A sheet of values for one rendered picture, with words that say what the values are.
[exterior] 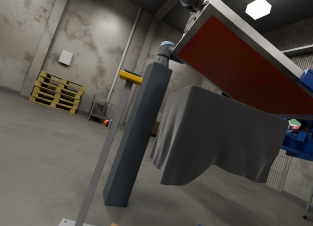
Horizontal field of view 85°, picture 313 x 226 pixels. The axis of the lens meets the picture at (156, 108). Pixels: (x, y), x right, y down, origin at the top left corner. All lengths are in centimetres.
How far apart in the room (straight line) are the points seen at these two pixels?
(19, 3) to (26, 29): 86
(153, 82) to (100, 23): 692
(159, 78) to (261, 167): 94
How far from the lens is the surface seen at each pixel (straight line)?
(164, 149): 85
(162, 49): 154
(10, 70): 804
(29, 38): 810
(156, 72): 142
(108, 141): 101
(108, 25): 820
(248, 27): 81
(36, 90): 664
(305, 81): 92
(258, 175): 94
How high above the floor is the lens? 77
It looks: 3 degrees up
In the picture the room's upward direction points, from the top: 19 degrees clockwise
